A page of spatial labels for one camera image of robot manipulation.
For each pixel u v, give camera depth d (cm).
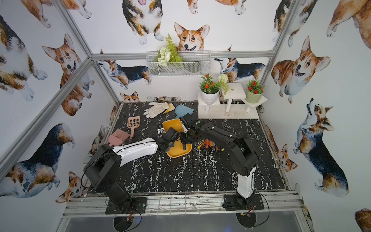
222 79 88
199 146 95
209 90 88
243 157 49
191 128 67
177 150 90
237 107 116
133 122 110
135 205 73
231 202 73
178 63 84
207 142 91
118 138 100
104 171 45
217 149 92
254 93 93
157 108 114
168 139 70
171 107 117
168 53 78
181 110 118
